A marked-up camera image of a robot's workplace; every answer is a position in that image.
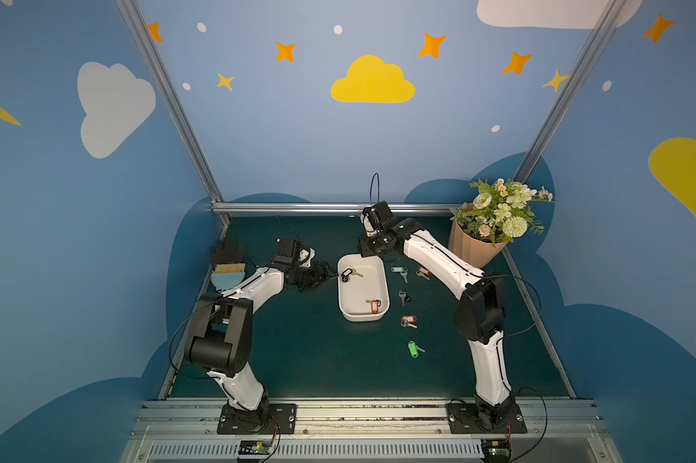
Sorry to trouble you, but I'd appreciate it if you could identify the green tag key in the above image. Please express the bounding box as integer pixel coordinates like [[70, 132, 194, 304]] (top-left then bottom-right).
[[407, 341, 425, 359], [390, 266, 408, 284]]

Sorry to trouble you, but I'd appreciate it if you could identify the red tag key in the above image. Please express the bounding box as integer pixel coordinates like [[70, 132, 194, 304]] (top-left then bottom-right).
[[417, 266, 432, 281], [367, 299, 382, 314]]

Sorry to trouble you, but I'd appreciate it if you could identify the black head key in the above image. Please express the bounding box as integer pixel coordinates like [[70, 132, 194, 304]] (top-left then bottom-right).
[[398, 289, 411, 306]]

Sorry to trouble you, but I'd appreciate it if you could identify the black tag key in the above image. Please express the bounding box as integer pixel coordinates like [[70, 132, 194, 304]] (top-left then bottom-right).
[[340, 267, 363, 283]]

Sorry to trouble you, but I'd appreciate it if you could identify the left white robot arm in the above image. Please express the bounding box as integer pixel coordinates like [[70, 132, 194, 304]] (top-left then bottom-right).
[[184, 262, 338, 413]]

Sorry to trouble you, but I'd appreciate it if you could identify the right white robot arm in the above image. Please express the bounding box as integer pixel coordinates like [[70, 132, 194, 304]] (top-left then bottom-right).
[[359, 204, 516, 429]]

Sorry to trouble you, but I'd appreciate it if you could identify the white plastic storage box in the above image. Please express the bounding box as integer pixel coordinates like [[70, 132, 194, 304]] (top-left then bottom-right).
[[338, 254, 390, 322]]

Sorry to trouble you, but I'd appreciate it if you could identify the pink faceted flower pot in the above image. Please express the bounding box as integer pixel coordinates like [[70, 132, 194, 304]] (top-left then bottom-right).
[[448, 223, 506, 268]]

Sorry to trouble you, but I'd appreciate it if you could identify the artificial flower bouquet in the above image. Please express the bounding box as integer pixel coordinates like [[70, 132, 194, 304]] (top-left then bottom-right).
[[451, 179, 554, 245]]

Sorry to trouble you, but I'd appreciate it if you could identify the left controller board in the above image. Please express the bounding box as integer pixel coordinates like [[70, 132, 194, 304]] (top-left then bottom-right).
[[237, 441, 271, 457]]

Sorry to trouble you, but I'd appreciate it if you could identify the controller board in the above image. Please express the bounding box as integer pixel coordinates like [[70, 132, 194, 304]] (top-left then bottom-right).
[[237, 441, 271, 457], [481, 440, 512, 463]]

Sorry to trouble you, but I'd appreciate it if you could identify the right controller board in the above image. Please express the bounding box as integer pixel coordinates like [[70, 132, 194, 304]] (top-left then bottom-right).
[[481, 440, 512, 463]]

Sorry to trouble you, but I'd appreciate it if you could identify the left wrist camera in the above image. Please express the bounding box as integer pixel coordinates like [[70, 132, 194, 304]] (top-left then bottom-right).
[[271, 238, 314, 269]]

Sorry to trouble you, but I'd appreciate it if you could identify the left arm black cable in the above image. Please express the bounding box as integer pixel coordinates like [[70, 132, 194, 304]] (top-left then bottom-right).
[[167, 300, 216, 381]]

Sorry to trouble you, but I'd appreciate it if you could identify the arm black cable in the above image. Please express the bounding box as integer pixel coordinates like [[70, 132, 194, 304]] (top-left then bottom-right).
[[489, 274, 543, 340], [167, 300, 216, 381]]

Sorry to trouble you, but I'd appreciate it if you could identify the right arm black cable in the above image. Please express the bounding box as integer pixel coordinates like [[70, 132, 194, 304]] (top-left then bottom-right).
[[489, 274, 543, 340]]

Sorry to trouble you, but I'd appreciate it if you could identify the horizontal aluminium frame rail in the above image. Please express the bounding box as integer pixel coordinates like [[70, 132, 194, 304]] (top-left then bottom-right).
[[211, 202, 461, 216]]

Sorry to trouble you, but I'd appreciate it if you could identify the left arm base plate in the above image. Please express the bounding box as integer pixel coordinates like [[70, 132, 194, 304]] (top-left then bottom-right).
[[217, 402, 298, 435]]

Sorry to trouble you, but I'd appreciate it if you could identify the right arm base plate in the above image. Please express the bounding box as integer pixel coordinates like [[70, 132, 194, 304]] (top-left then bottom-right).
[[446, 401, 527, 435]]

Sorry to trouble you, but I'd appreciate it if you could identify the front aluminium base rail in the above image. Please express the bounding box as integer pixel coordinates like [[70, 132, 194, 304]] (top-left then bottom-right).
[[121, 397, 622, 462]]

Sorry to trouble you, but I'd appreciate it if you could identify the left aluminium frame post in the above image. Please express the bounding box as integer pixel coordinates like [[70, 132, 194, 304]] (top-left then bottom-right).
[[116, 0, 231, 233]]

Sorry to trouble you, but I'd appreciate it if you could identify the aluminium frame post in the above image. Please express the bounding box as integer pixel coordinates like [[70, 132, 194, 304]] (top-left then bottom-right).
[[116, 0, 231, 233], [513, 0, 628, 183]]

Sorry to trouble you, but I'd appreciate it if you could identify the right aluminium frame post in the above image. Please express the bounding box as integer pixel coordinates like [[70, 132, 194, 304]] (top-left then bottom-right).
[[513, 0, 628, 183]]

